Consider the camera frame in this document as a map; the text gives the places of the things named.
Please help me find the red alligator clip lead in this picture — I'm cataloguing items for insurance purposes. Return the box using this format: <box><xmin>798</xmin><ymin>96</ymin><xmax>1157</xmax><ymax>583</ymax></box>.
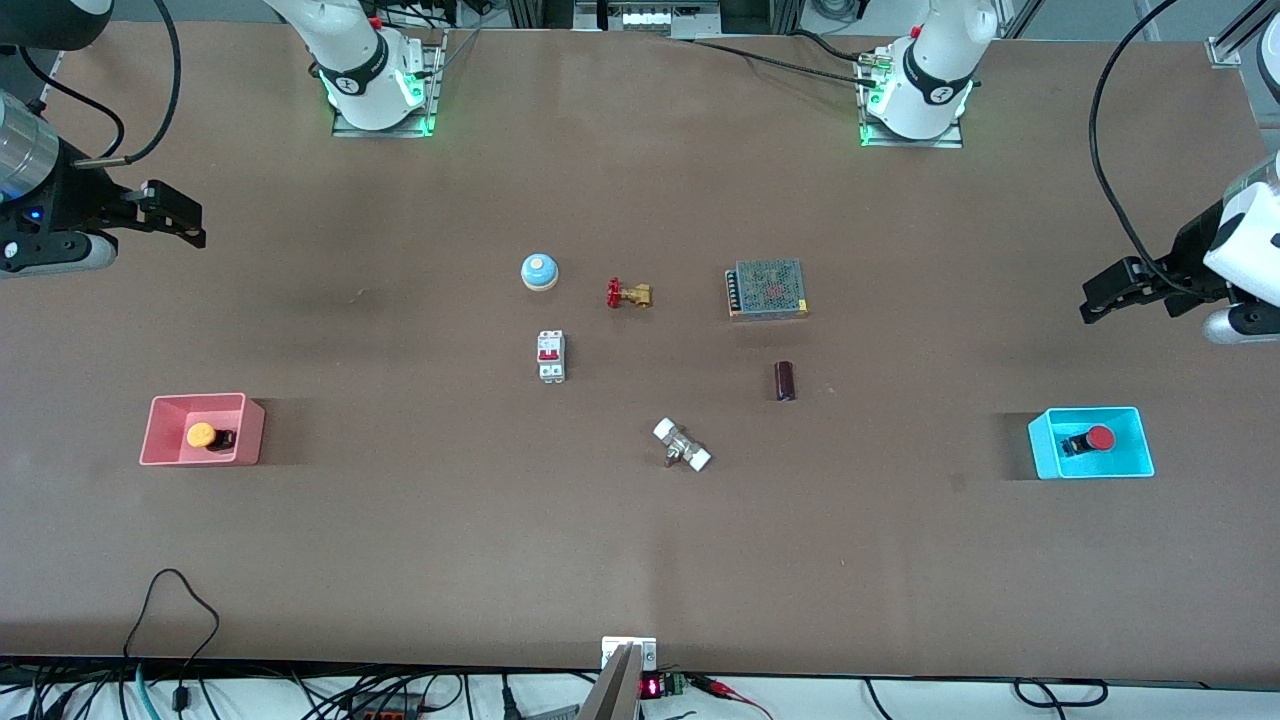
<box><xmin>695</xmin><ymin>675</ymin><xmax>773</xmax><ymax>720</ymax></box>

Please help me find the cyan plastic bin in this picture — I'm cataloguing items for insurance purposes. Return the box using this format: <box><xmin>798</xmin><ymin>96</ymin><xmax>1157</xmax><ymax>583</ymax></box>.
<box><xmin>1028</xmin><ymin>406</ymin><xmax>1156</xmax><ymax>481</ymax></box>

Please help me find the aluminium frame profile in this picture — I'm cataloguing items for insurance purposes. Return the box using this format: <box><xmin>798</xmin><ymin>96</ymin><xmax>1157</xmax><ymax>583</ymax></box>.
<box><xmin>1205</xmin><ymin>0</ymin><xmax>1280</xmax><ymax>69</ymax></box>

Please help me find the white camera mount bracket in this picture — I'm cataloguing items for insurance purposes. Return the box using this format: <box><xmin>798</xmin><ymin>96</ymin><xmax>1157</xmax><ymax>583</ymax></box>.
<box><xmin>601</xmin><ymin>636</ymin><xmax>659</xmax><ymax>672</ymax></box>

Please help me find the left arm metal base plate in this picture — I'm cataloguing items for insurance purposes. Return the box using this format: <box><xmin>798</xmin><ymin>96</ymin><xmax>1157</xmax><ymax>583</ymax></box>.
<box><xmin>858</xmin><ymin>52</ymin><xmax>965</xmax><ymax>150</ymax></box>

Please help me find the black coiled cable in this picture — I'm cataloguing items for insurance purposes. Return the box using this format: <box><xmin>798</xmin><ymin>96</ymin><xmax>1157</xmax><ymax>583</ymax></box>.
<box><xmin>1013</xmin><ymin>678</ymin><xmax>1110</xmax><ymax>710</ymax></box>

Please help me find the black cable on table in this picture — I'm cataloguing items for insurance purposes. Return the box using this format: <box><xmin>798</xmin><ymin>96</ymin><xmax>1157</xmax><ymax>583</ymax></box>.
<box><xmin>788</xmin><ymin>28</ymin><xmax>883</xmax><ymax>65</ymax></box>
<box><xmin>690</xmin><ymin>38</ymin><xmax>881</xmax><ymax>86</ymax></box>

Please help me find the white capped pipe fitting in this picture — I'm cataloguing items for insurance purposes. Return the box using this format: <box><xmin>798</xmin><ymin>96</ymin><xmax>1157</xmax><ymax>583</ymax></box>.
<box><xmin>652</xmin><ymin>417</ymin><xmax>713</xmax><ymax>473</ymax></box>

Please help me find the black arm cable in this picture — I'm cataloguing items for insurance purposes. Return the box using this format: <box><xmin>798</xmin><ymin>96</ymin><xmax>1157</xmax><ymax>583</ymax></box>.
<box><xmin>18</xmin><ymin>0</ymin><xmax>182</xmax><ymax>167</ymax></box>
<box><xmin>1089</xmin><ymin>0</ymin><xmax>1280</xmax><ymax>298</ymax></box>

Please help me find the black looped cable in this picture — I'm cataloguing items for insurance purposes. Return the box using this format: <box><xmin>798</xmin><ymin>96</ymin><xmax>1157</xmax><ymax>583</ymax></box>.
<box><xmin>122</xmin><ymin>568</ymin><xmax>221</xmax><ymax>713</ymax></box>

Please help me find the red push button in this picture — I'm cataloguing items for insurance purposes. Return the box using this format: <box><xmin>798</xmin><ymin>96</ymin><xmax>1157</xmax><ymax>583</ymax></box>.
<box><xmin>1060</xmin><ymin>425</ymin><xmax>1117</xmax><ymax>458</ymax></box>

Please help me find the pink plastic bin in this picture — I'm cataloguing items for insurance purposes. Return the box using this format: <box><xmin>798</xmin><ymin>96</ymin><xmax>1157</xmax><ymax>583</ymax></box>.
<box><xmin>139</xmin><ymin>393</ymin><xmax>266</xmax><ymax>468</ymax></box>

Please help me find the metal mesh power supply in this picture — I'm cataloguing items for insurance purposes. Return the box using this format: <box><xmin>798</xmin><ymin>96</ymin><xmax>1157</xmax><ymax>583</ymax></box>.
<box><xmin>726</xmin><ymin>259</ymin><xmax>809</xmax><ymax>321</ymax></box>

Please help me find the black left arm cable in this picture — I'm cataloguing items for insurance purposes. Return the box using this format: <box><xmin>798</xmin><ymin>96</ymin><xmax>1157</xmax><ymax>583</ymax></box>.
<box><xmin>1089</xmin><ymin>0</ymin><xmax>1280</xmax><ymax>298</ymax></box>

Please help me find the grey aluminium bar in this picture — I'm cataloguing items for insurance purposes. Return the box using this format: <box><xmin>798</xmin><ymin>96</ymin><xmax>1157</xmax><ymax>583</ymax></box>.
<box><xmin>578</xmin><ymin>643</ymin><xmax>642</xmax><ymax>720</ymax></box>

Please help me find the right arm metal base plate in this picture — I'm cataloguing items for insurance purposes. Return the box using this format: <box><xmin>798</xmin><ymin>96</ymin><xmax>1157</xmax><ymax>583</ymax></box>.
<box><xmin>332</xmin><ymin>30</ymin><xmax>448</xmax><ymax>139</ymax></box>

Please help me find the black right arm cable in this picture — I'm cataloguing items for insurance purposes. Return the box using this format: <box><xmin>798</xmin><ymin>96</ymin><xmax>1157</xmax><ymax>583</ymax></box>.
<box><xmin>18</xmin><ymin>0</ymin><xmax>182</xmax><ymax>167</ymax></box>

